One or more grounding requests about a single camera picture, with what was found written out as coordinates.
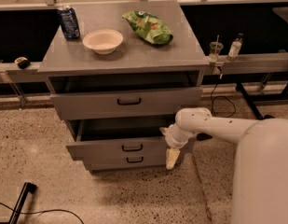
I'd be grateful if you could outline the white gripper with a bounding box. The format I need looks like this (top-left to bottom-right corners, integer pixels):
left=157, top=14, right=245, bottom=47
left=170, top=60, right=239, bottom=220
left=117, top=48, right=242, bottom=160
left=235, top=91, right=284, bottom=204
left=159, top=123, right=197, bottom=170

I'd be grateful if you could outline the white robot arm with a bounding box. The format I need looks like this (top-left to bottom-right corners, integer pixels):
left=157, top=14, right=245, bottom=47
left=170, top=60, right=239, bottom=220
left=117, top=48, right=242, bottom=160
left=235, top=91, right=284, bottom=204
left=160, top=107, right=288, bottom=224

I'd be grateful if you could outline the grey top drawer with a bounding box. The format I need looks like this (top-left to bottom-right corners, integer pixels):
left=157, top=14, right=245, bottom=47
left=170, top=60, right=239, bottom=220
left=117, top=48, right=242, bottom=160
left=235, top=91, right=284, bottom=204
left=50, top=87, right=202, bottom=120

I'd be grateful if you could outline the grey drawer cabinet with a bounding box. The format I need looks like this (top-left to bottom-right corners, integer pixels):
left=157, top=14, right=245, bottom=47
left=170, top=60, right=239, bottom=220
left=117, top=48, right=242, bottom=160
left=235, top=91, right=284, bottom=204
left=37, top=0, right=211, bottom=174

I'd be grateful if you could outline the clear plastic cup with straw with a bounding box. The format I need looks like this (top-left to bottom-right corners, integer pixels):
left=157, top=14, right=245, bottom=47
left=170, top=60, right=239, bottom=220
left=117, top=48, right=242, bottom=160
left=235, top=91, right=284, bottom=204
left=208, top=35, right=224, bottom=63

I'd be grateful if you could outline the small clear bottle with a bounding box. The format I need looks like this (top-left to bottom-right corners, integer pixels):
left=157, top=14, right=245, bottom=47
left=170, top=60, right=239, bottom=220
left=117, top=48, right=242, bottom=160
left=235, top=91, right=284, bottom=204
left=227, top=33, right=243, bottom=61

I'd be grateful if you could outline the green chip bag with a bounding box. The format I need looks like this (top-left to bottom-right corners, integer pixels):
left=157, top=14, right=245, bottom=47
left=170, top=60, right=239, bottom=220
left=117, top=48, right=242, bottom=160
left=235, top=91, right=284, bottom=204
left=122, top=10, right=173, bottom=45

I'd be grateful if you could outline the white paper bowl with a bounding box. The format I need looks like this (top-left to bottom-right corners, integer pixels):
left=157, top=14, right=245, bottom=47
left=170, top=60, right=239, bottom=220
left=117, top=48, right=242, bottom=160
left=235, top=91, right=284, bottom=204
left=83, top=29, right=123, bottom=55

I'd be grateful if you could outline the black stand leg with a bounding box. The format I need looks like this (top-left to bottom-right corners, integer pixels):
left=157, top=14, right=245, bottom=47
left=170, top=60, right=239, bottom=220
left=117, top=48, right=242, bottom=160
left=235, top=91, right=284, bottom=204
left=8, top=182, right=37, bottom=224

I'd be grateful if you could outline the blue soda can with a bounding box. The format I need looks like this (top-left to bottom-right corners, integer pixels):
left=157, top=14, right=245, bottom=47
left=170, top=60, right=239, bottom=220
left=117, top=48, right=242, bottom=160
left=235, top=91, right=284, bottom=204
left=57, top=6, right=80, bottom=40

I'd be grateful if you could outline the black tape measure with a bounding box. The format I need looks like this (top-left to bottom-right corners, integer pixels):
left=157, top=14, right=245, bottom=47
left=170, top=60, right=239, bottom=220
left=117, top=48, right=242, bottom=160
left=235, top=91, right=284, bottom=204
left=14, top=57, right=31, bottom=69

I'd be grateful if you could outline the black power adapter cable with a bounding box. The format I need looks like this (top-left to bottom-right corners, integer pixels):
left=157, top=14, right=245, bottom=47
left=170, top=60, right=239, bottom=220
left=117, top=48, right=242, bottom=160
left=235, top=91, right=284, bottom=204
left=196, top=73, right=237, bottom=142

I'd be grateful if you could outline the black floor cable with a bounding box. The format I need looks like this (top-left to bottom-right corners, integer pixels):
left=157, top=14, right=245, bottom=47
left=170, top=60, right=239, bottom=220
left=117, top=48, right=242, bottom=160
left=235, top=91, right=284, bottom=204
left=0, top=200, right=85, bottom=224

